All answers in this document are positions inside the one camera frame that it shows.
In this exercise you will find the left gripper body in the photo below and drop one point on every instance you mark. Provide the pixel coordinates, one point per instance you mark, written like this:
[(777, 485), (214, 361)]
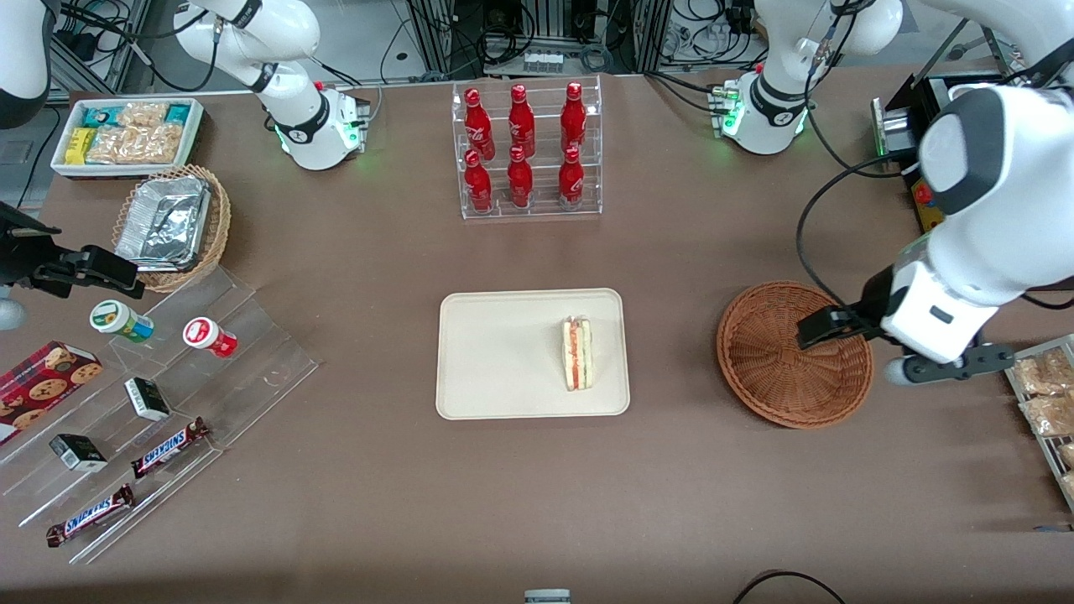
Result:
[(873, 299)]

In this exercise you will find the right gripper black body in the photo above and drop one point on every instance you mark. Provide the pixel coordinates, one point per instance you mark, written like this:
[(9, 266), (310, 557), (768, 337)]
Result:
[(18, 258)]

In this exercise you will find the triangular sandwich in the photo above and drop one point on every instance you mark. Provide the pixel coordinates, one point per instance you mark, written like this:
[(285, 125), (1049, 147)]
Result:
[(577, 356)]

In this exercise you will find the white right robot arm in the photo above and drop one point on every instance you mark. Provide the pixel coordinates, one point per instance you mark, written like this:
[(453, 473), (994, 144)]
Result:
[(294, 109)]

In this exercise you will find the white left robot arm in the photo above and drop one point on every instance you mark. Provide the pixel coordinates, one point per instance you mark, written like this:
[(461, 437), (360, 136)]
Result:
[(1007, 210)]

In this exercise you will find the aluminium foil tray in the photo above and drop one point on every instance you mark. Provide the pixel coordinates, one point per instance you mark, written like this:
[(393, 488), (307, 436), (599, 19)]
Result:
[(164, 222)]

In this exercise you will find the large round wicker basket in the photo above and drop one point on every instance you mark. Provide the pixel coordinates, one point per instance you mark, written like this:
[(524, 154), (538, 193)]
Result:
[(772, 377)]

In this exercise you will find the small wicker basket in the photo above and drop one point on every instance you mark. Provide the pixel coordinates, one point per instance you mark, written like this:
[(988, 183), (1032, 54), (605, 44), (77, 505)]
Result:
[(221, 226)]

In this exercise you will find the beige rectangular tray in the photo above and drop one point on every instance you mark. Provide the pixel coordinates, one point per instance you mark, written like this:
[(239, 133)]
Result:
[(503, 356)]

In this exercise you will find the green lid snack cup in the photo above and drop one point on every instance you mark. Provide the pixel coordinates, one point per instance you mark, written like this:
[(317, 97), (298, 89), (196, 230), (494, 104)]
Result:
[(117, 319)]

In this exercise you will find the white plastic snack bin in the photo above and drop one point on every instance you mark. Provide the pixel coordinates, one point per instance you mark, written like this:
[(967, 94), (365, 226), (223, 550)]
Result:
[(126, 171)]

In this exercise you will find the red cookie box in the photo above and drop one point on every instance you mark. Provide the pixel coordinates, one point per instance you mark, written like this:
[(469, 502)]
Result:
[(42, 386)]

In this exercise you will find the yellow snack packet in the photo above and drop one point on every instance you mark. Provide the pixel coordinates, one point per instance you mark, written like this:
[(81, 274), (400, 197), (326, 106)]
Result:
[(80, 147)]

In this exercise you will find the red lid snack cup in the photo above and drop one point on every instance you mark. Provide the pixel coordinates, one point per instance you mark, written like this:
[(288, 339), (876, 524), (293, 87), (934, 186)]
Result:
[(205, 335)]

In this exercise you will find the red emergency stop button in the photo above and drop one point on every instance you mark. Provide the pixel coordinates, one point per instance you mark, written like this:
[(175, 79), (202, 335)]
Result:
[(924, 194)]

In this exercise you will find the clear rice cracker bag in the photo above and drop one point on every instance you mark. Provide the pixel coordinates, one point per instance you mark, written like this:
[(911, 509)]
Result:
[(143, 114), (109, 147), (159, 143)]

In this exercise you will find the clear nut snack bag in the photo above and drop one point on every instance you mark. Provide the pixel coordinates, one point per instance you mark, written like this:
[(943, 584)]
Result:
[(1067, 455), (1053, 415), (1045, 377), (1070, 484)]

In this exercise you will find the small black carton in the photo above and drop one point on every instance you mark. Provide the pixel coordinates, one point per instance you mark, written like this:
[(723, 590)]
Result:
[(77, 453), (147, 399)]

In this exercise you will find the teal snack packet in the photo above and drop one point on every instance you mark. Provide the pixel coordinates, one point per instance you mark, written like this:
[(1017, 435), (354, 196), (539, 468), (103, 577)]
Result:
[(96, 116), (179, 113)]

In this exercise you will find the clear acrylic stepped stand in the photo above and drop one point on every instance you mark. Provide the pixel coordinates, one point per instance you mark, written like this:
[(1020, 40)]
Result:
[(252, 369)]

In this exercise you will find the Snickers chocolate bar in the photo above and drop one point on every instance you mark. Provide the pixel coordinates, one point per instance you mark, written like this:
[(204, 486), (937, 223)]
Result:
[(168, 447), (91, 515)]

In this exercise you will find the black and yellow machine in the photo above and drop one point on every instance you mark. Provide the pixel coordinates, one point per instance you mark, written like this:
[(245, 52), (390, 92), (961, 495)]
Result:
[(902, 117)]

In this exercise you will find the clear acrylic bottle rack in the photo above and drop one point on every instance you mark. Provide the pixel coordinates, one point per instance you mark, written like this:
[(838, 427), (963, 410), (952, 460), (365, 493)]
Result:
[(587, 180)]

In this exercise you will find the red cola bottle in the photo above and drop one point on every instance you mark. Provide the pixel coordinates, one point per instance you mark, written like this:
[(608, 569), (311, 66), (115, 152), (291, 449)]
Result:
[(520, 183), (571, 180), (478, 186), (521, 122), (478, 126), (573, 117)]

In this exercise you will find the small grey device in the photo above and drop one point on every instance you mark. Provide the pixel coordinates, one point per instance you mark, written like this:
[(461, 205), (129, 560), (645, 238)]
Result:
[(547, 597)]

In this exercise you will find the white power strip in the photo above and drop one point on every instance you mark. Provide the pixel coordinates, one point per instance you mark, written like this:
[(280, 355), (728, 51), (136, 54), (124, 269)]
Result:
[(543, 61)]

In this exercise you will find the background equipment rack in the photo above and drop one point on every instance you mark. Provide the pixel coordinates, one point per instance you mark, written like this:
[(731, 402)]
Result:
[(503, 17)]

